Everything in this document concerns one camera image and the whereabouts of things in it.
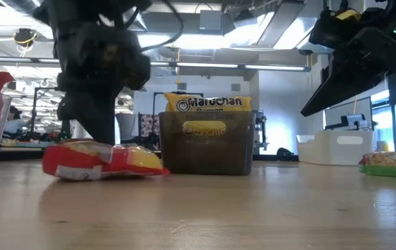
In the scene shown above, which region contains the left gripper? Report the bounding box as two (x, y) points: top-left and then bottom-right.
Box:
(54, 20), (150, 144)

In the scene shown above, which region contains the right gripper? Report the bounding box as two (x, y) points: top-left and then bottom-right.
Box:
(300, 6), (396, 117)

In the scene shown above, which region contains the white plastic bin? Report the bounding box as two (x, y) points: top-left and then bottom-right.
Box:
(295, 130), (375, 167)

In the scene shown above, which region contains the green pink shrimp ramen pack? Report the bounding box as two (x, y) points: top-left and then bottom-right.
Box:
(357, 150), (396, 180)

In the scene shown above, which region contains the yellow creamy chicken ramen pack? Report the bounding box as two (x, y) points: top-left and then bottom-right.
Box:
(164, 92), (254, 137)

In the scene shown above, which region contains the white partition panel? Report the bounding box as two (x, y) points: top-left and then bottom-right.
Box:
(324, 97), (373, 131)

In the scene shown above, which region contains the dark grey panel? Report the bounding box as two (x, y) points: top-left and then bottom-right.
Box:
(114, 112), (140, 143)

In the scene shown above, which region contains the yellow tape tag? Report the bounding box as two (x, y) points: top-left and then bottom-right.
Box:
(335, 9), (362, 21)

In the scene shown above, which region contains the person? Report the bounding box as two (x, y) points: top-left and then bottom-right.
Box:
(3, 106), (28, 135)

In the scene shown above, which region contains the patterned fabric panel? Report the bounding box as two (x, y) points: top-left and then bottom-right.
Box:
(138, 113), (160, 150)

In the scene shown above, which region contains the black equipment stand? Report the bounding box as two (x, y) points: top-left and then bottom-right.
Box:
(254, 110), (269, 152)

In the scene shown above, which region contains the long ceiling light strip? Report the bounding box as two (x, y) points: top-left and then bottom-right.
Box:
(0, 56), (306, 72)

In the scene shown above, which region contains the dark grey plastic bin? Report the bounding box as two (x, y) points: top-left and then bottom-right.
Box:
(158, 110), (256, 176)

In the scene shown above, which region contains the grey ceiling box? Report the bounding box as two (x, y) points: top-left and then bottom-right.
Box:
(199, 10), (225, 31)

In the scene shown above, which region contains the silver rectangular ceiling duct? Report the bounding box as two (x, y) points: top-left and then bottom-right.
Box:
(256, 1), (324, 49)

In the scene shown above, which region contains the black ceiling cord reel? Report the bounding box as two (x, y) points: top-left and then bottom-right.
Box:
(13, 27), (38, 49)

